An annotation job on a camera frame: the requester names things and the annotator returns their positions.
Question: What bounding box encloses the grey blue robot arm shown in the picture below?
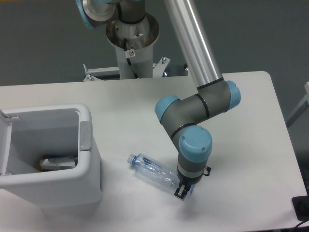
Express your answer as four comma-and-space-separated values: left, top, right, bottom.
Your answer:
76, 0, 241, 199

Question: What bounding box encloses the white trash can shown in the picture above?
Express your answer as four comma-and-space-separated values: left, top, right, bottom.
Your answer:
0, 103, 102, 208

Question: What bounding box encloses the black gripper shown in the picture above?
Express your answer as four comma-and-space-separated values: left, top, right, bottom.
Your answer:
174, 173, 203, 199

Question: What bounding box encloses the white frame at right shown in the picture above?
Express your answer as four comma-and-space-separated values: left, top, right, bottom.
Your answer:
285, 82, 309, 128

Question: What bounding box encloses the white paper carton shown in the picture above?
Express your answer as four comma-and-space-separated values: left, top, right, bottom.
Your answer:
39, 157, 77, 171

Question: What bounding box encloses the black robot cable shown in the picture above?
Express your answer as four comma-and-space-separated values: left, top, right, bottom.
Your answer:
123, 37, 140, 79

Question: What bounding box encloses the black device at edge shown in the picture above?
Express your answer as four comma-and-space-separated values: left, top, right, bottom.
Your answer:
292, 195, 309, 221

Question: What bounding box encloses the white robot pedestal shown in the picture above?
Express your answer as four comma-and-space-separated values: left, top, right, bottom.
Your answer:
84, 13, 175, 81

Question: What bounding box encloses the clear plastic water bottle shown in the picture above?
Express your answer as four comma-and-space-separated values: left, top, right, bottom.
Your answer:
127, 153, 180, 193

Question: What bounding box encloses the colourful snack wrapper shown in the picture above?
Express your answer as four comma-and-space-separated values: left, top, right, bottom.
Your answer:
36, 159, 44, 172

